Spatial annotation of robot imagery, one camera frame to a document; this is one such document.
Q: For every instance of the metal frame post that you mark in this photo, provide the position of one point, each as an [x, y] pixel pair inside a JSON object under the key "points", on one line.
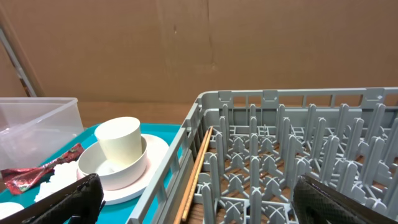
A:
{"points": [[20, 71]]}

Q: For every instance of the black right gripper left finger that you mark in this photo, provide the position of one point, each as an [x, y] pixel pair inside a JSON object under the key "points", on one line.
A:
{"points": [[80, 202]]}

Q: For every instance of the clear plastic bin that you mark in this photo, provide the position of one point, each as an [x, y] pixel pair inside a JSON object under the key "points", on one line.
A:
{"points": [[35, 128]]}

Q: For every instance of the cream plastic cup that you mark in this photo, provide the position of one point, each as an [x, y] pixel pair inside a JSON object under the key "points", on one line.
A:
{"points": [[120, 140]]}

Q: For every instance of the grey-white bowl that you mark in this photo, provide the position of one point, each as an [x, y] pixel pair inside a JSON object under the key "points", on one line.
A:
{"points": [[112, 176]]}

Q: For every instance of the red snack wrapper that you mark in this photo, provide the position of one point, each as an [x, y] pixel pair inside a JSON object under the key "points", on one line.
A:
{"points": [[21, 180]]}

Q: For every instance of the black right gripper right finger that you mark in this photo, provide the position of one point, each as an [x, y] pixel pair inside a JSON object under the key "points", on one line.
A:
{"points": [[314, 202]]}

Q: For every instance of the white tissue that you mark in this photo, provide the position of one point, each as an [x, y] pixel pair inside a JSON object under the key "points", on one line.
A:
{"points": [[64, 175]]}

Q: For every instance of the grey dishwasher rack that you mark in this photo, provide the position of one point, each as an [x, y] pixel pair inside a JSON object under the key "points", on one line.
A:
{"points": [[262, 140]]}

